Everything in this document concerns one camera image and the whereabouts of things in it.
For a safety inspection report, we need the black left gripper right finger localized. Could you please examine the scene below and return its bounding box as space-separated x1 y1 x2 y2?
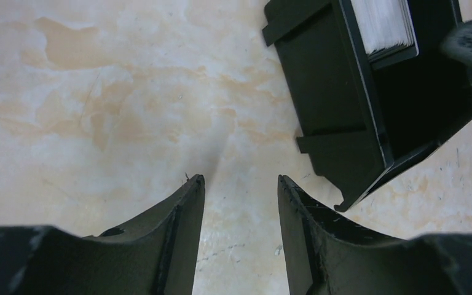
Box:
277 175 472 294

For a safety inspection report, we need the grey credit card stack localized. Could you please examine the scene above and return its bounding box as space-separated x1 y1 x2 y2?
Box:
351 0 415 60

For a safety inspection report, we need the black plastic card box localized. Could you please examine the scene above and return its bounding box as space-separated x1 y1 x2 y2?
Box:
262 1 472 212

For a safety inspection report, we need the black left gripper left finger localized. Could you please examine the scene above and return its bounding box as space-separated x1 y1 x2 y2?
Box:
0 175 205 294

